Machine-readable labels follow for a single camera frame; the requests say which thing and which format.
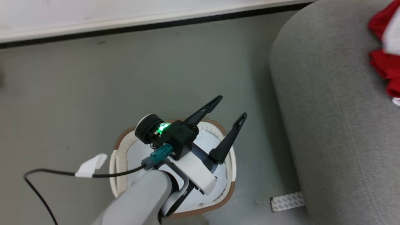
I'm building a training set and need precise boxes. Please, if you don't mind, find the grey fabric sofa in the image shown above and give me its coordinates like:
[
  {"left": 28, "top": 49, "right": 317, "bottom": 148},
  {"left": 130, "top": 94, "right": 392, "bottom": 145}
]
[{"left": 269, "top": 0, "right": 400, "bottom": 225}]

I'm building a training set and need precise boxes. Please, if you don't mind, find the black round actuator green light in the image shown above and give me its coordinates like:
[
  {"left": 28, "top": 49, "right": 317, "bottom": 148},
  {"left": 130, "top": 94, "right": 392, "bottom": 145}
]
[{"left": 135, "top": 114, "right": 165, "bottom": 145}]

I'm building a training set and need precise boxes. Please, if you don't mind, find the white perforated basket tan rim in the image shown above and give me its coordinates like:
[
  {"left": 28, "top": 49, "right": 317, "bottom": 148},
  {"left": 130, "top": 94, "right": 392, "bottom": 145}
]
[{"left": 109, "top": 119, "right": 237, "bottom": 219}]

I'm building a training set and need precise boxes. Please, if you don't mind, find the thin black cable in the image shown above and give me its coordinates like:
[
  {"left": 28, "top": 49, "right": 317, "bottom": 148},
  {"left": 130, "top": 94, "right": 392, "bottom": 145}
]
[{"left": 23, "top": 164, "right": 147, "bottom": 225}]

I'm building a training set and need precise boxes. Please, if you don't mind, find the white tape tag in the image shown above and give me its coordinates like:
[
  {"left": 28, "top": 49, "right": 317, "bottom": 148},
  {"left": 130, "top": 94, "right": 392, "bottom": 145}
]
[{"left": 75, "top": 153, "right": 108, "bottom": 178}]

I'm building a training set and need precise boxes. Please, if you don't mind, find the red and white garment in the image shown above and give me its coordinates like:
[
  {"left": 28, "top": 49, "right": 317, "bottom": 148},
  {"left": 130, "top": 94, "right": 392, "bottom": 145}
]
[{"left": 367, "top": 0, "right": 400, "bottom": 107}]

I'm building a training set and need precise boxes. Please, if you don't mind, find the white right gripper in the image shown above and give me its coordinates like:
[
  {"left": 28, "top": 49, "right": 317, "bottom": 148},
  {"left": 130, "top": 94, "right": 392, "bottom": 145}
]
[{"left": 159, "top": 95, "right": 248, "bottom": 196}]

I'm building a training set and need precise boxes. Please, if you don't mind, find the black baseboard strip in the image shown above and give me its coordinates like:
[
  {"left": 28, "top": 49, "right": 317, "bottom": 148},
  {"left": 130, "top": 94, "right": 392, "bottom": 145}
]
[{"left": 0, "top": 2, "right": 318, "bottom": 49}]

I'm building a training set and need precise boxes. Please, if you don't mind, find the silver textured floor tape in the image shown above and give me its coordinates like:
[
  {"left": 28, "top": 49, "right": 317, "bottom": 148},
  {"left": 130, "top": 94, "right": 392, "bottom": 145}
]
[{"left": 270, "top": 191, "right": 306, "bottom": 212}]

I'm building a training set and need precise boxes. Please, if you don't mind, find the teal cable connector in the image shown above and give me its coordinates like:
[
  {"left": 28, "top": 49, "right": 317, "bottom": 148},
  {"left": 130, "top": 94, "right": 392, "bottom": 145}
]
[{"left": 141, "top": 143, "right": 174, "bottom": 171}]

